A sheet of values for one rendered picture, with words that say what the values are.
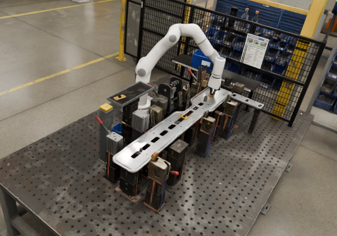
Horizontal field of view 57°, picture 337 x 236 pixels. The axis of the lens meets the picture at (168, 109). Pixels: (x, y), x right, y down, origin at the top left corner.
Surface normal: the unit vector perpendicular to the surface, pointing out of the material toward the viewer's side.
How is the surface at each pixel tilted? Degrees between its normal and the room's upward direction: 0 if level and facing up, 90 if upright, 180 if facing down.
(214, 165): 0
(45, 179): 0
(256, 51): 90
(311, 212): 0
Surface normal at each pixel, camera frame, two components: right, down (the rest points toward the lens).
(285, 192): 0.13, -0.84
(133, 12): -0.59, 0.35
